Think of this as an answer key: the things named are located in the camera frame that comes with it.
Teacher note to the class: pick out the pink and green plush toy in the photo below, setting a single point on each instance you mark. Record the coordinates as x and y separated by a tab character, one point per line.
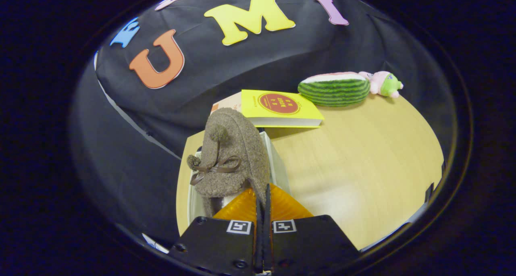
387	84

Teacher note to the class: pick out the brown felt shoe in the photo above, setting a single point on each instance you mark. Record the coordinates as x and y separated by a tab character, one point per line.
238	147

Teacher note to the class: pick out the beige book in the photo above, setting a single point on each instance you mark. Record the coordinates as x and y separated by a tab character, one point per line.
229	103

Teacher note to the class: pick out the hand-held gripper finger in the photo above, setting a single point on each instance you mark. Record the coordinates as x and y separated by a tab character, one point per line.
259	239
267	239

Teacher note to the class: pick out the shiny blue packet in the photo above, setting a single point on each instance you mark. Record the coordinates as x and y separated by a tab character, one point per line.
155	243

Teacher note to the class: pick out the yellow book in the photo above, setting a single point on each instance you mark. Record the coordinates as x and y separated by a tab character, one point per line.
250	106

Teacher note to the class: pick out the black backdrop cloth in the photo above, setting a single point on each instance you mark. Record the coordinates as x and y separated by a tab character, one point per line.
262	54

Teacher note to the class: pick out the white fabric storage box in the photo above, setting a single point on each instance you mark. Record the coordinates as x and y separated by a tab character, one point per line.
278	167

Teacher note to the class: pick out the watermelon slice plush toy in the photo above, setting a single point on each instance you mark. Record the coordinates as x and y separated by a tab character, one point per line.
334	90

